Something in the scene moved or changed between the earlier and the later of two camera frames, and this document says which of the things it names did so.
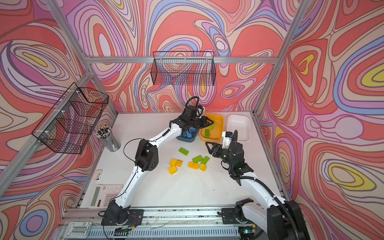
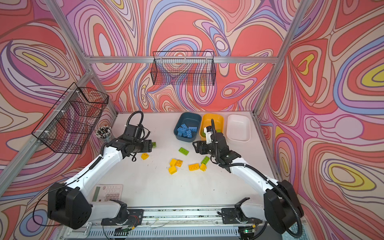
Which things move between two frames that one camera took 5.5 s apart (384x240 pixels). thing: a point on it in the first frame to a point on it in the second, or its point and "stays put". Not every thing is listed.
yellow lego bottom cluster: [172, 170] stays put
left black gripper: [205, 122] to [148, 145]
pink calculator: [102, 194] stays put
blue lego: [189, 135] stays put
